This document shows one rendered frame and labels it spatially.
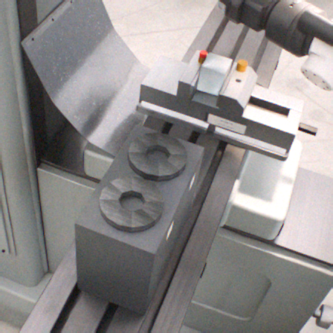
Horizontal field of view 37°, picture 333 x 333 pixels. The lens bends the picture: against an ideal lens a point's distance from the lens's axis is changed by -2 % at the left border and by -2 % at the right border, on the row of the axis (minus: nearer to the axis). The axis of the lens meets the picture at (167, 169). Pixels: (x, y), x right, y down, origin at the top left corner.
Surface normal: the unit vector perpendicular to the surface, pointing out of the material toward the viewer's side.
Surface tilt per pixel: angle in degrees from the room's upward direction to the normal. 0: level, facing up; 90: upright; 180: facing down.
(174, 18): 0
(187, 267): 0
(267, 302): 90
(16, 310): 64
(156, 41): 0
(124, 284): 90
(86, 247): 90
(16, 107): 89
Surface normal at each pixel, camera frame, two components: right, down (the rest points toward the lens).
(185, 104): -0.35, 0.67
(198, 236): 0.11, -0.66
